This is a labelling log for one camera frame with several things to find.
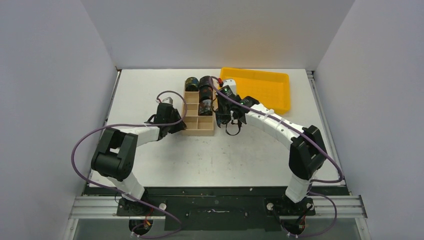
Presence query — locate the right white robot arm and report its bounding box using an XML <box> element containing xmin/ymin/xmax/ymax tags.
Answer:
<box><xmin>216</xmin><ymin>86</ymin><xmax>327</xmax><ymax>215</ymax></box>

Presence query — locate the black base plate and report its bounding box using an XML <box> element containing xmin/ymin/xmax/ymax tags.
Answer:
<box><xmin>114</xmin><ymin>186</ymin><xmax>349</xmax><ymax>233</ymax></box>

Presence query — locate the wooden compartment box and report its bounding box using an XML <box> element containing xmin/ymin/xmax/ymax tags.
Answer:
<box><xmin>181</xmin><ymin>91</ymin><xmax>216</xmax><ymax>137</ymax></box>

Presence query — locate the rolled tie blue yellow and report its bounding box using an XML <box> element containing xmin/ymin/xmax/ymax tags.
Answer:
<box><xmin>184</xmin><ymin>76</ymin><xmax>199</xmax><ymax>92</ymax></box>

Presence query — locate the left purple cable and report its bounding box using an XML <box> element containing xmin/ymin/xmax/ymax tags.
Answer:
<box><xmin>71</xmin><ymin>90</ymin><xmax>189</xmax><ymax>240</ymax></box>

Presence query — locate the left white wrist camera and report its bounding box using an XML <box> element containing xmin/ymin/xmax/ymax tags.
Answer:
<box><xmin>160</xmin><ymin>96</ymin><xmax>174</xmax><ymax>106</ymax></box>

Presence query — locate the yellow plastic tray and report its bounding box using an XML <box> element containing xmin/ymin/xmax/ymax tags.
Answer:
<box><xmin>219</xmin><ymin>67</ymin><xmax>291</xmax><ymax>115</ymax></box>

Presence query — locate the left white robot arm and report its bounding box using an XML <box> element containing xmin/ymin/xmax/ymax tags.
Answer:
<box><xmin>91</xmin><ymin>102</ymin><xmax>186</xmax><ymax>216</ymax></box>

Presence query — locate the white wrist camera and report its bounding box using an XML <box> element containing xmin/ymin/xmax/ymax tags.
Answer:
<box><xmin>160</xmin><ymin>96</ymin><xmax>174</xmax><ymax>106</ymax></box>
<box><xmin>222</xmin><ymin>78</ymin><xmax>237</xmax><ymax>95</ymax></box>

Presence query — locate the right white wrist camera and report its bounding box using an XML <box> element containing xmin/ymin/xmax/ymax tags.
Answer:
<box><xmin>222</xmin><ymin>78</ymin><xmax>237</xmax><ymax>95</ymax></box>

